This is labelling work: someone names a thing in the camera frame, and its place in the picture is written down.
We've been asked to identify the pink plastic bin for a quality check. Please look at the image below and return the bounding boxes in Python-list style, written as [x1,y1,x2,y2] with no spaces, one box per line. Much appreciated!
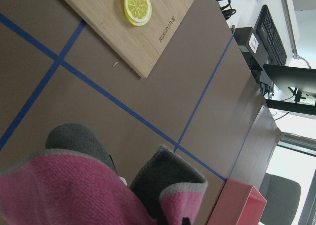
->
[207,179,267,225]

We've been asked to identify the black keyboard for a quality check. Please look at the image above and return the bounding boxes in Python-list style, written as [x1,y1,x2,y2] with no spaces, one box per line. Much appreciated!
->
[256,4,287,66]

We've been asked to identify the black monitor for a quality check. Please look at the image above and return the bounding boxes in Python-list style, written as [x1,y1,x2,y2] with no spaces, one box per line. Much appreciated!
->
[263,64,316,115]

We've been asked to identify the bamboo cutting board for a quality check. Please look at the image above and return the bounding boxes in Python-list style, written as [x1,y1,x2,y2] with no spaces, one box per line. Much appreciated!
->
[64,0,194,78]

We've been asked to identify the grey office chair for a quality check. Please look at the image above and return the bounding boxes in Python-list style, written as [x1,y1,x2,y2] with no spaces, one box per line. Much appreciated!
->
[259,173,301,225]

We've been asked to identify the pink microfiber cloth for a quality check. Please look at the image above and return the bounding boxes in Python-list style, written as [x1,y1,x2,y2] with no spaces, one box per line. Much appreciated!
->
[0,123,208,225]

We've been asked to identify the black power adapter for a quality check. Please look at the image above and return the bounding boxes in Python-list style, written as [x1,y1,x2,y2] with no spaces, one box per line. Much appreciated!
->
[234,27,269,71]

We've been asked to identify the yellow lemon slices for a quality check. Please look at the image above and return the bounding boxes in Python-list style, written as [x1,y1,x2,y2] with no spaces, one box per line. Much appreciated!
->
[124,0,153,27]

